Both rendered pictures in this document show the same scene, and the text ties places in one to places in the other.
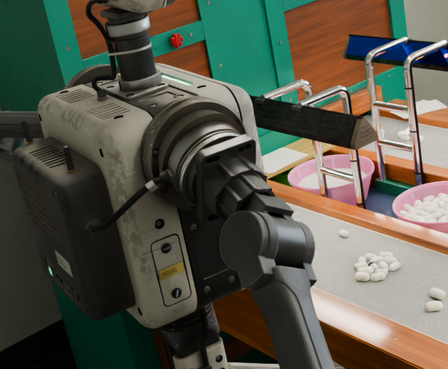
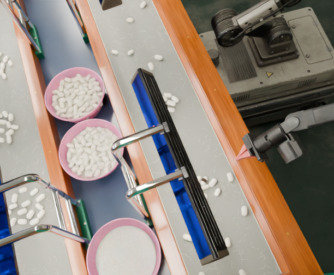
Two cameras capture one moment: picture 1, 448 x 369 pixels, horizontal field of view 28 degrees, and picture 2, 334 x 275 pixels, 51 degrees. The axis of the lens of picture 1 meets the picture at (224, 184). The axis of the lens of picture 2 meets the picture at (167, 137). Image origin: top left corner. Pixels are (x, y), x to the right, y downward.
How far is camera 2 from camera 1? 2.63 m
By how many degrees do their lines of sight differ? 90
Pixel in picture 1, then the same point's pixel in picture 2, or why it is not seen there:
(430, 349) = (179, 25)
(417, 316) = (168, 58)
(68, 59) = not seen: outside the picture
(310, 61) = not seen: outside the picture
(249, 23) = not seen: outside the picture
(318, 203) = (157, 202)
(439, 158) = (40, 235)
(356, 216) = (144, 163)
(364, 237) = (151, 146)
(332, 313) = (206, 67)
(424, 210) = (100, 162)
